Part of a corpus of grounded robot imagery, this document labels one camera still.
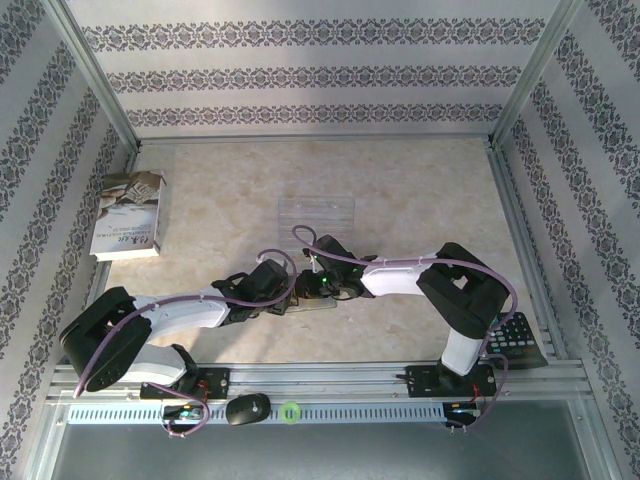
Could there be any clear plastic card holder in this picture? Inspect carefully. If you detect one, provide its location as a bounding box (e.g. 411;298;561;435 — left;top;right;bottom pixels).
285;294;337;314

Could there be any black computer mouse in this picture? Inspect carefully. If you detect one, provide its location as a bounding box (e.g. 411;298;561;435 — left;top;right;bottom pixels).
224;393;272;427

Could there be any white heritage cultural book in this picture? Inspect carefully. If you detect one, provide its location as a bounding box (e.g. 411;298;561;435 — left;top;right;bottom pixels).
89;169;167;262

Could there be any grey metal tray panel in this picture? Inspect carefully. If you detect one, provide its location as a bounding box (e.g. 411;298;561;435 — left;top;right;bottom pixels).
49;399;596;480

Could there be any black calculator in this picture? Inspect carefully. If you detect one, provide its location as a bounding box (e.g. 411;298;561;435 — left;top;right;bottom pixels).
492;312;549;371

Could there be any aluminium frame rail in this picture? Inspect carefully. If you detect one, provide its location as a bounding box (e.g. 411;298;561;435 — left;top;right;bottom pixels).
47;362;587;401
92;147;141;291
135;133;494;147
487;144;571;361

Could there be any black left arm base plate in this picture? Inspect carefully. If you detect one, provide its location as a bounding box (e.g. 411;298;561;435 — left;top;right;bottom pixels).
139;366;232;401

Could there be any slotted metal cable rail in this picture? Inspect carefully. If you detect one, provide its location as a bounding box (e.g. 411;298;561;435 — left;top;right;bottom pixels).
66;402;446;426

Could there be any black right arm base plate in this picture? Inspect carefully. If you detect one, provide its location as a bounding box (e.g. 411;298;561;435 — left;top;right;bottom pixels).
405;364;497;400

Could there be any aluminium frame post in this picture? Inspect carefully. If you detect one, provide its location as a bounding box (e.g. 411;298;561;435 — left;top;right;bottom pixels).
485;0;590;151
47;0;142;154

